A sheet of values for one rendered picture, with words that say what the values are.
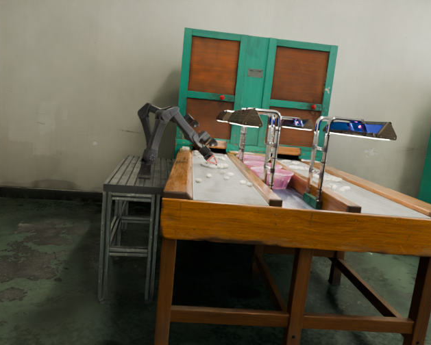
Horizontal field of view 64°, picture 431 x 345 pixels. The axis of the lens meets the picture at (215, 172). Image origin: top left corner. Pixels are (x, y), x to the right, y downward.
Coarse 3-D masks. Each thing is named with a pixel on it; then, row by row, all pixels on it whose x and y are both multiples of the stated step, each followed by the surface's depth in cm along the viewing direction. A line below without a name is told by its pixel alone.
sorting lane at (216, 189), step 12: (204, 168) 216; (216, 168) 221; (228, 168) 226; (204, 180) 177; (216, 180) 180; (228, 180) 184; (240, 180) 187; (204, 192) 148; (216, 192) 151; (228, 192) 153; (240, 192) 156; (252, 192) 158; (252, 204) 136; (264, 204) 138
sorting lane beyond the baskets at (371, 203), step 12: (312, 180) 212; (336, 192) 179; (348, 192) 182; (360, 192) 186; (372, 192) 189; (360, 204) 156; (372, 204) 159; (384, 204) 161; (396, 204) 164; (408, 216) 142; (420, 216) 144
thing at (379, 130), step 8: (336, 128) 185; (344, 128) 176; (352, 128) 167; (360, 128) 160; (368, 128) 153; (376, 128) 147; (384, 128) 141; (392, 128) 141; (360, 136) 157; (368, 136) 150; (376, 136) 143; (384, 136) 142; (392, 136) 142
